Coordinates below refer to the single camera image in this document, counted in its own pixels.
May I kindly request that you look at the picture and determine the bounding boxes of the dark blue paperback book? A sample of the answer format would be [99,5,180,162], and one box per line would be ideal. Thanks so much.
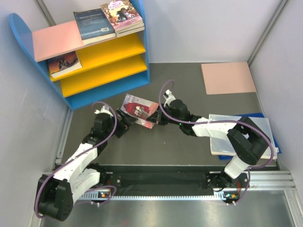
[73,8,116,45]

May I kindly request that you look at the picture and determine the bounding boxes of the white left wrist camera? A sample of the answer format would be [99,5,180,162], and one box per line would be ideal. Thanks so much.
[94,105,114,117]

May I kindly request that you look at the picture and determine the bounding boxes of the pink purple paperback book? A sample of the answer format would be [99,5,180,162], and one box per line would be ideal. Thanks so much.
[101,0,143,32]

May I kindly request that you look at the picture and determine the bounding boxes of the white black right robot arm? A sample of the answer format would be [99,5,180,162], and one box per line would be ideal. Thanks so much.
[147,99,274,192]

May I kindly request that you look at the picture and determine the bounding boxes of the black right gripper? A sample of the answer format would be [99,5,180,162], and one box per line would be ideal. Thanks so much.
[147,104,182,126]

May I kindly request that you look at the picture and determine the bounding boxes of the clear white file folder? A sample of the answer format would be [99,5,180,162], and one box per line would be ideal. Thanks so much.
[209,114,278,161]

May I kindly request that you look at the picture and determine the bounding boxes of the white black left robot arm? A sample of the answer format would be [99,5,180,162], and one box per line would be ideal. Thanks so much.
[34,106,137,221]

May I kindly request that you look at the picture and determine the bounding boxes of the blue treehouse paperback book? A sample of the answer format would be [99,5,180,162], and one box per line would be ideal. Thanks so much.
[116,22,144,34]

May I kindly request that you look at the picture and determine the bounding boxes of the red pink picture book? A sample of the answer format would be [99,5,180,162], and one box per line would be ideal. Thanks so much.
[121,94,159,129]

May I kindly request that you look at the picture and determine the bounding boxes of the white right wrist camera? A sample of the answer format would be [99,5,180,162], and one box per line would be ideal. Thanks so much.
[163,89,176,107]

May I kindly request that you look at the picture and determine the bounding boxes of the book on shelf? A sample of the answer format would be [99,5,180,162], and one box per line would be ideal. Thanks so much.
[46,51,82,78]

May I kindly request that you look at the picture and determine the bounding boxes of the blue pink yellow bookshelf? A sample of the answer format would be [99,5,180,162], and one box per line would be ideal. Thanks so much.
[9,13,150,110]

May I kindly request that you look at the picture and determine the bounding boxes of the pink board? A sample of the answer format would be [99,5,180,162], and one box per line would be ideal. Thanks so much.
[201,62,256,95]

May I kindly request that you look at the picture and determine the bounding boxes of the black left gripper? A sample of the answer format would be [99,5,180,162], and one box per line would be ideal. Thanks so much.
[105,108,138,138]

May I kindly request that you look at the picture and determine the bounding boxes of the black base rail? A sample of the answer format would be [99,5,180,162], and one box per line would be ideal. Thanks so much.
[53,163,250,197]

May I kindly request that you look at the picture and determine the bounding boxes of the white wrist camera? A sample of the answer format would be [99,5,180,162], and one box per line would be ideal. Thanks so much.
[94,105,114,117]
[163,89,176,107]

